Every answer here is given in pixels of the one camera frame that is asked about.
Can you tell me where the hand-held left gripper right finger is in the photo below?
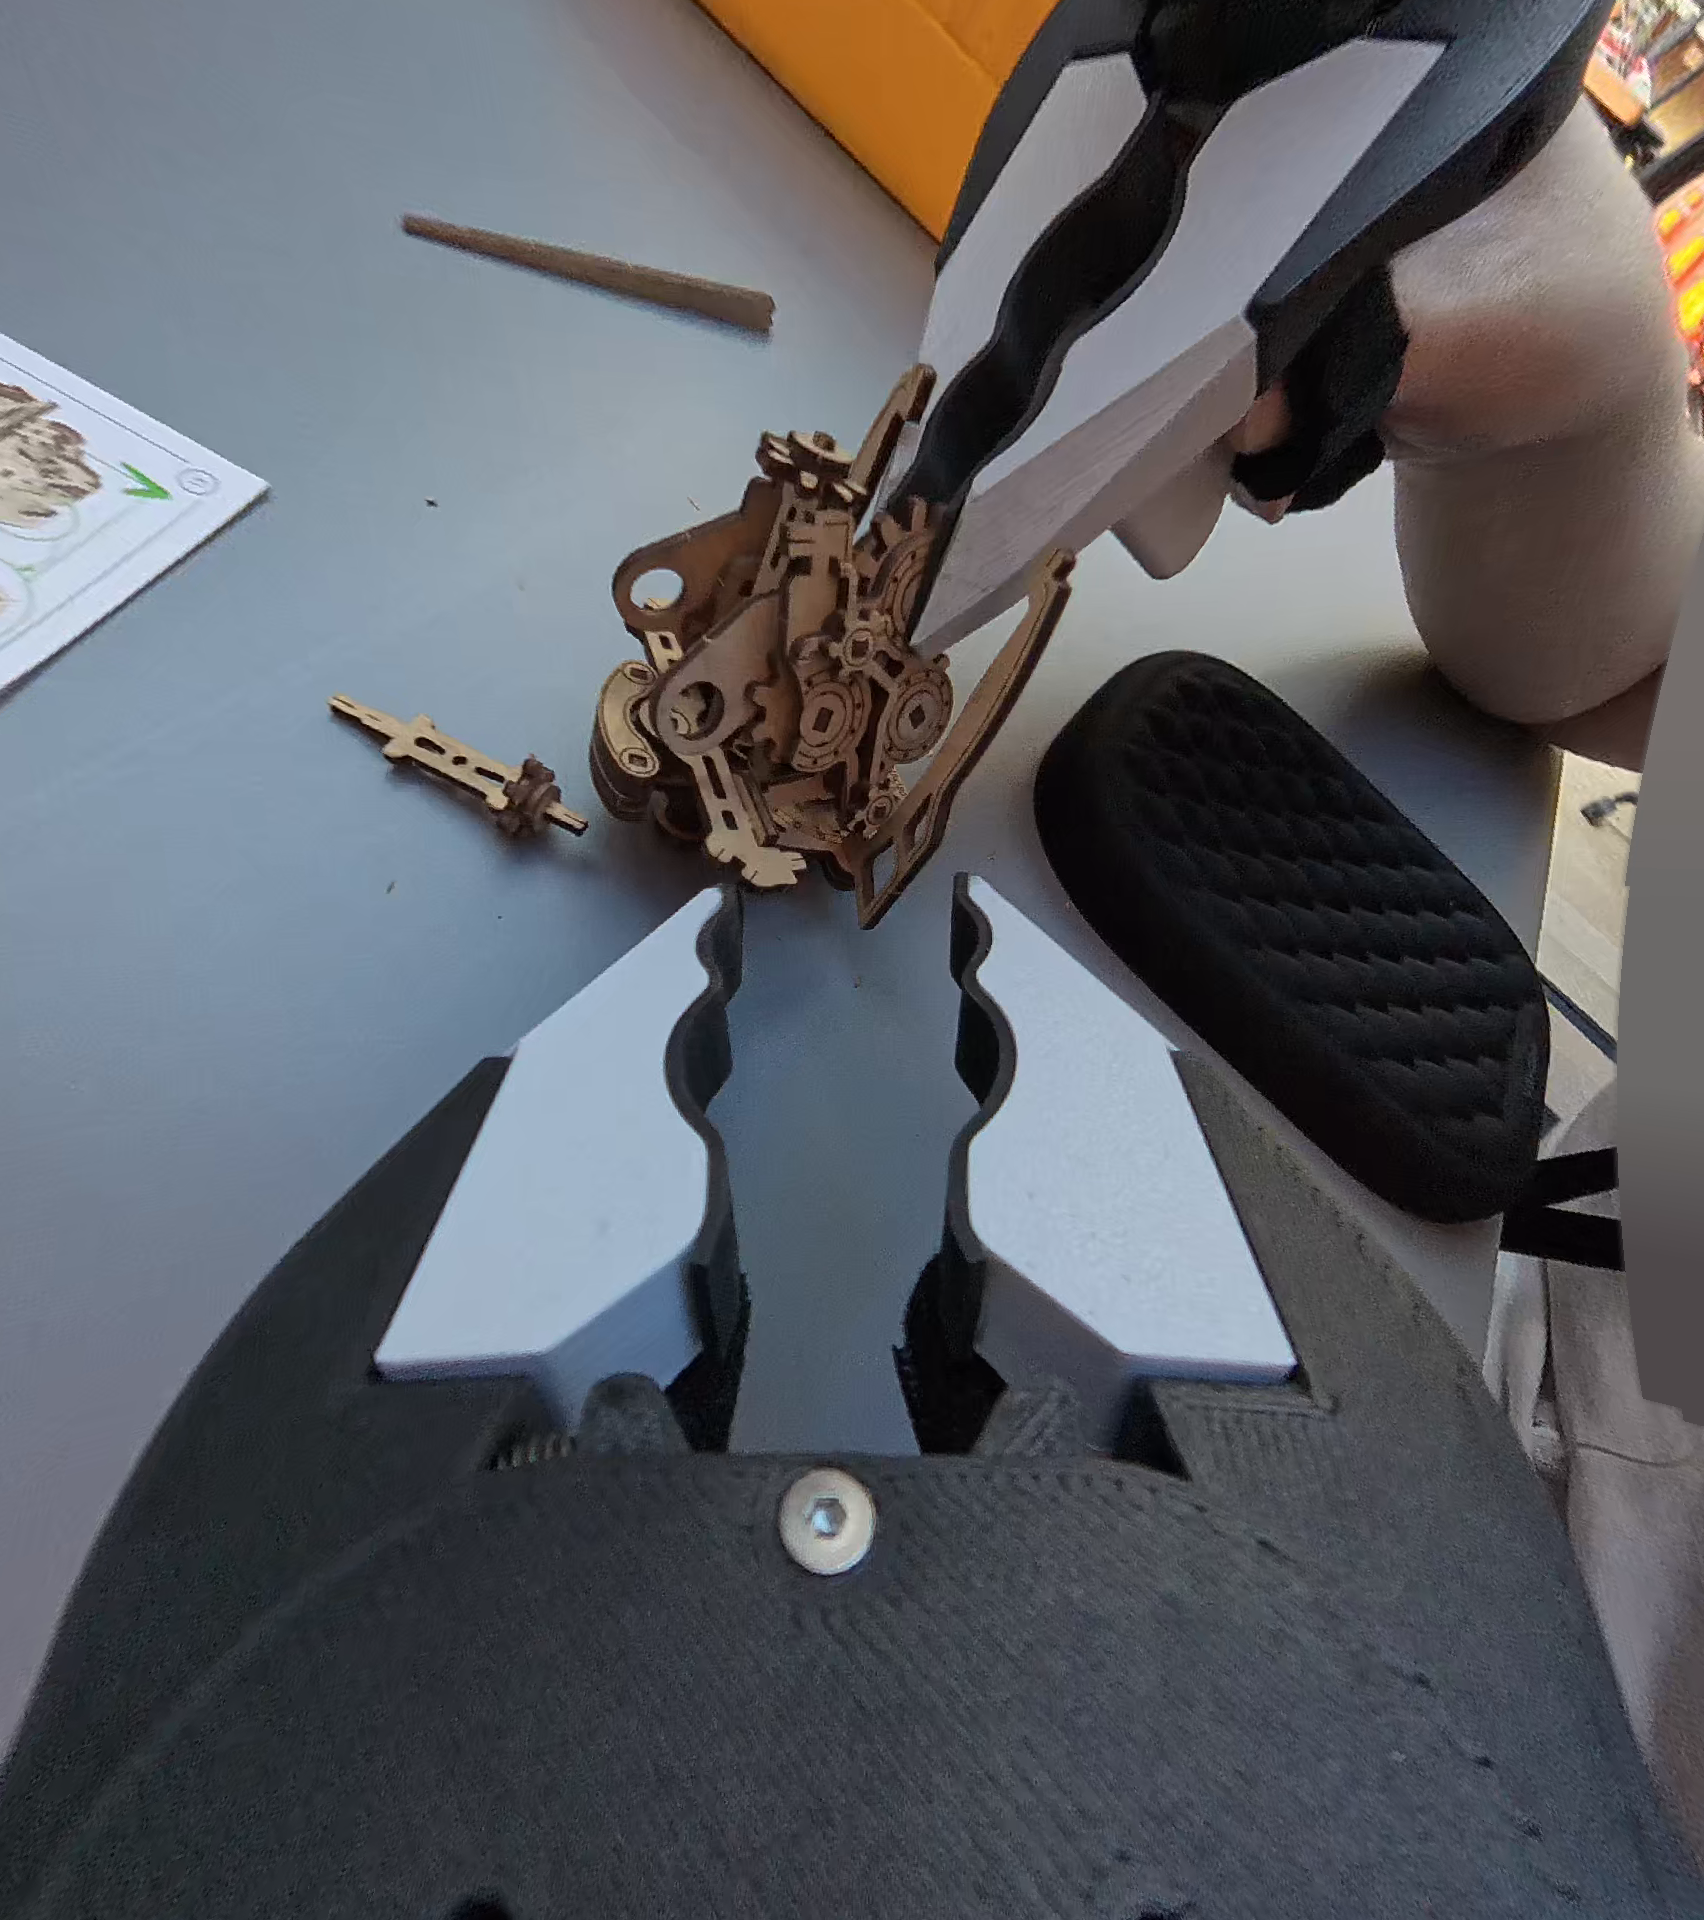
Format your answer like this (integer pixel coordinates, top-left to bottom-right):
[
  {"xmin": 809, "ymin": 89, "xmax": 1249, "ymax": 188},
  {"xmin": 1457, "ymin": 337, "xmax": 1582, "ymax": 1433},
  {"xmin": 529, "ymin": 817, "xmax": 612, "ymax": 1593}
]
[{"xmin": 887, "ymin": 878, "xmax": 1306, "ymax": 1454}]

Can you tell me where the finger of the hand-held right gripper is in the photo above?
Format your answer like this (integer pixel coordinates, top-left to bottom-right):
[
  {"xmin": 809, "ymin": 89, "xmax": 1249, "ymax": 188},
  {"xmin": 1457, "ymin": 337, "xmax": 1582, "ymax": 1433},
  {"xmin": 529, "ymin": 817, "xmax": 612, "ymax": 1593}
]
[
  {"xmin": 880, "ymin": 45, "xmax": 1205, "ymax": 516},
  {"xmin": 917, "ymin": 31, "xmax": 1449, "ymax": 653}
]

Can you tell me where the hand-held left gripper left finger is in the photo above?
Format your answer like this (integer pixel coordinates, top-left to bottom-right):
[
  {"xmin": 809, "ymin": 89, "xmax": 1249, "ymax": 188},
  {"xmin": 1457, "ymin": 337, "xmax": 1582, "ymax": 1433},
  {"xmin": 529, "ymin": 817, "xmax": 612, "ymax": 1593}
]
[{"xmin": 370, "ymin": 887, "xmax": 755, "ymax": 1454}]

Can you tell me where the wooden mechanical model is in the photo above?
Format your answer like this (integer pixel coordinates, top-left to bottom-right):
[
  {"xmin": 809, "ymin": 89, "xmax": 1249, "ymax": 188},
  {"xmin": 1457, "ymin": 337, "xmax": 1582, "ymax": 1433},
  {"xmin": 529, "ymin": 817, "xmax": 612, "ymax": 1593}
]
[{"xmin": 591, "ymin": 364, "xmax": 1078, "ymax": 934}]

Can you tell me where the person's right forearm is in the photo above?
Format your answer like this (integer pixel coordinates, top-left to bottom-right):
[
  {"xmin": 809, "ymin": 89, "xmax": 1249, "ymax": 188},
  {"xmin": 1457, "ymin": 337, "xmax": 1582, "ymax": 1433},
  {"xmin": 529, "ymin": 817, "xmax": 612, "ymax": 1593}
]
[{"xmin": 1391, "ymin": 426, "xmax": 1704, "ymax": 728}]

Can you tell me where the person's right hand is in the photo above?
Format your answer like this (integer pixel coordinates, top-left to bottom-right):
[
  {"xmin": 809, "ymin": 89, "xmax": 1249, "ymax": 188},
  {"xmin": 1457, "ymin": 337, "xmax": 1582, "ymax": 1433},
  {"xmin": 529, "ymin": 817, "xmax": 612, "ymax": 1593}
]
[{"xmin": 1229, "ymin": 103, "xmax": 1699, "ymax": 525}]

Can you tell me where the orange-yellow plastic container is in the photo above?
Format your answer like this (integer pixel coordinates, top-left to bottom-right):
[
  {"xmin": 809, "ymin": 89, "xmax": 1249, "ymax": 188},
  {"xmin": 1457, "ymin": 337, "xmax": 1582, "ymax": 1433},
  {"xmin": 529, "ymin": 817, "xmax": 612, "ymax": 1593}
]
[{"xmin": 692, "ymin": 0, "xmax": 1069, "ymax": 243}]

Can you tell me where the black textured armrest pad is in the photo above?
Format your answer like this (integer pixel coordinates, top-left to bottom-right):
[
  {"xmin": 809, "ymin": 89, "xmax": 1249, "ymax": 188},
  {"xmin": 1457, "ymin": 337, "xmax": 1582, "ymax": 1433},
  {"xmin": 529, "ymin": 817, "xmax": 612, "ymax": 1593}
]
[{"xmin": 1030, "ymin": 653, "xmax": 1556, "ymax": 1229}]

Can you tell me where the dark wooden stick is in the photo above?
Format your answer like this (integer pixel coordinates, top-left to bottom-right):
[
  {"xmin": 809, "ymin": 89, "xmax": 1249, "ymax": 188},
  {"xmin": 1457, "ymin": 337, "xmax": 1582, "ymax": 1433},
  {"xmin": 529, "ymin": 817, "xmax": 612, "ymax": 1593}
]
[{"xmin": 399, "ymin": 209, "xmax": 779, "ymax": 337}]

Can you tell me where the small wooden axle part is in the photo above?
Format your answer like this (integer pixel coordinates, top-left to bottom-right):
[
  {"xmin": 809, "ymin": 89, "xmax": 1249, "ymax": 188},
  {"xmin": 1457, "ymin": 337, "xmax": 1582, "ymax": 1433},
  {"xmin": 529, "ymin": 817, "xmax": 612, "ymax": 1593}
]
[{"xmin": 328, "ymin": 695, "xmax": 591, "ymax": 843}]

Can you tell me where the printed instruction booklet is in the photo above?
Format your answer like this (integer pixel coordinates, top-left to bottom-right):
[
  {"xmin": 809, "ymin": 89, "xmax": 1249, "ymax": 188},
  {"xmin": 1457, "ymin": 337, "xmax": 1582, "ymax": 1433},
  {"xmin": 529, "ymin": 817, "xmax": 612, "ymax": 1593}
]
[{"xmin": 0, "ymin": 273, "xmax": 271, "ymax": 774}]

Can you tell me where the black strap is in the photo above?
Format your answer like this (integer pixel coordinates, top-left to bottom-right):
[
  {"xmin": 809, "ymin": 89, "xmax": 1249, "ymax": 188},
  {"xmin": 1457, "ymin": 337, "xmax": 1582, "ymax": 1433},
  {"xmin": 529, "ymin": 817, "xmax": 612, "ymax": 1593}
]
[{"xmin": 1500, "ymin": 1149, "xmax": 1624, "ymax": 1275}]

